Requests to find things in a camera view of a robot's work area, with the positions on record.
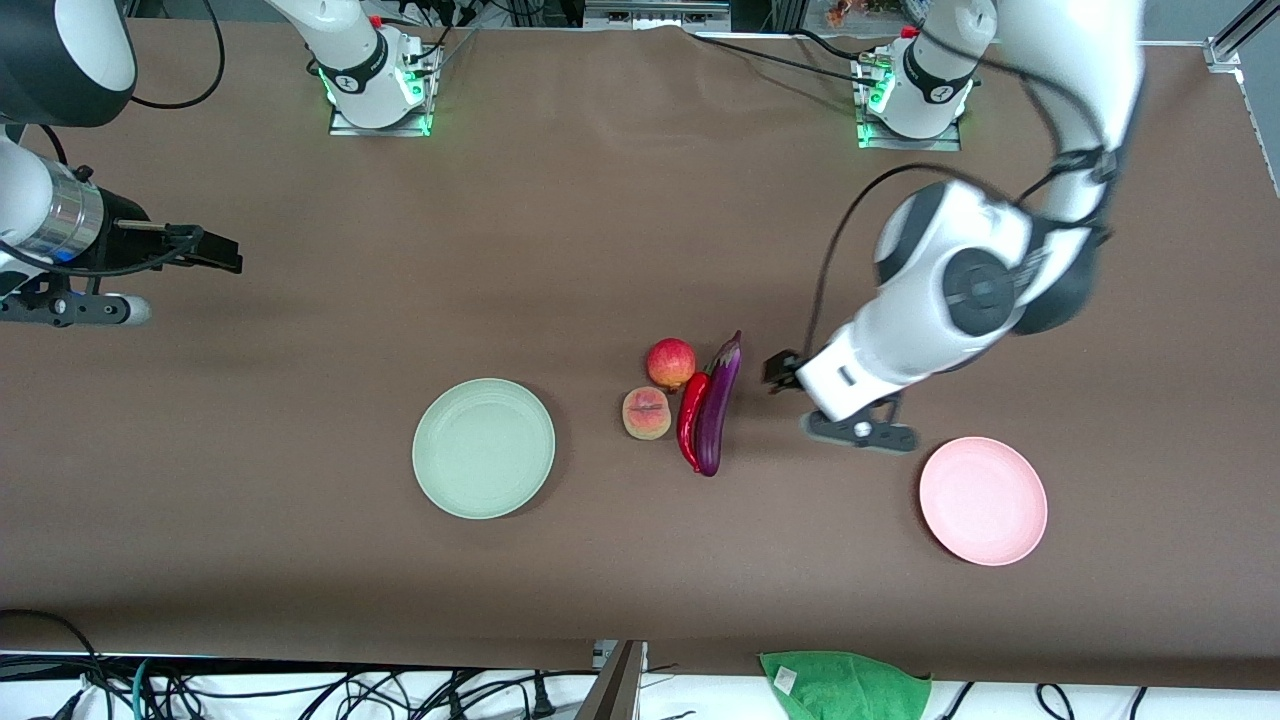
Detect purple eggplant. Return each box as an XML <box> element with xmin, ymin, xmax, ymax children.
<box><xmin>694</xmin><ymin>331</ymin><xmax>744</xmax><ymax>478</ymax></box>

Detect red chili pepper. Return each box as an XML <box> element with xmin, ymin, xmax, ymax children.
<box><xmin>676</xmin><ymin>372</ymin><xmax>711</xmax><ymax>473</ymax></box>

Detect red pomegranate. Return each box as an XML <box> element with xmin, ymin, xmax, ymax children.
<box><xmin>646</xmin><ymin>338</ymin><xmax>697</xmax><ymax>392</ymax></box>

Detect yellow pink peach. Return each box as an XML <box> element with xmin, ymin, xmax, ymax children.
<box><xmin>622</xmin><ymin>387</ymin><xmax>673</xmax><ymax>441</ymax></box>

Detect pink round plate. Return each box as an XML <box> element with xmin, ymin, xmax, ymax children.
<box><xmin>919</xmin><ymin>436</ymin><xmax>1049</xmax><ymax>567</ymax></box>

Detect light green round plate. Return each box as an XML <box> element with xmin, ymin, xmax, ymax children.
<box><xmin>412</xmin><ymin>377</ymin><xmax>557</xmax><ymax>520</ymax></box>

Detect green cloth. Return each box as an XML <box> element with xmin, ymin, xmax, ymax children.
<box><xmin>758</xmin><ymin>650</ymin><xmax>933</xmax><ymax>720</ymax></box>

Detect aluminium table leg profile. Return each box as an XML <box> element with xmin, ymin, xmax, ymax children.
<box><xmin>575</xmin><ymin>640</ymin><xmax>649</xmax><ymax>720</ymax></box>

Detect grey metal box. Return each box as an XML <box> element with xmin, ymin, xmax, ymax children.
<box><xmin>584</xmin><ymin>0</ymin><xmax>733</xmax><ymax>32</ymax></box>

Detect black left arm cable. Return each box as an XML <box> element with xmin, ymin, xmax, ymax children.
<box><xmin>805</xmin><ymin>30</ymin><xmax>1111</xmax><ymax>353</ymax></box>

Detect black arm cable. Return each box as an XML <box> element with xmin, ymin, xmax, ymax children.
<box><xmin>805</xmin><ymin>30</ymin><xmax>1111</xmax><ymax>353</ymax></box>
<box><xmin>128</xmin><ymin>0</ymin><xmax>227</xmax><ymax>111</ymax></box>

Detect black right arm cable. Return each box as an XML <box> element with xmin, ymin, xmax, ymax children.
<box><xmin>128</xmin><ymin>0</ymin><xmax>227</xmax><ymax>111</ymax></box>

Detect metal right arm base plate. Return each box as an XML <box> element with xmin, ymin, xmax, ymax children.
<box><xmin>328</xmin><ymin>35</ymin><xmax>443</xmax><ymax>138</ymax></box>

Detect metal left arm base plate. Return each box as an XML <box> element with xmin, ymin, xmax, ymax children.
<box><xmin>853</xmin><ymin>50</ymin><xmax>967</xmax><ymax>153</ymax></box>

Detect black cable across table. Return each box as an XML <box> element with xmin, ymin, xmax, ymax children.
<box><xmin>690</xmin><ymin>28</ymin><xmax>886</xmax><ymax>89</ymax></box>

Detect black looped floor cable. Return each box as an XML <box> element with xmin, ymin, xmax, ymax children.
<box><xmin>0</xmin><ymin>609</ymin><xmax>113</xmax><ymax>720</ymax></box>

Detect black tangled floor cable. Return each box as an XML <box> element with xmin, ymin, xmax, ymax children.
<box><xmin>150</xmin><ymin>668</ymin><xmax>601</xmax><ymax>720</ymax></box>

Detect aluminium frame profile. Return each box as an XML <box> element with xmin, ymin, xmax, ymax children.
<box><xmin>1204</xmin><ymin>0</ymin><xmax>1280</xmax><ymax>73</ymax></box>

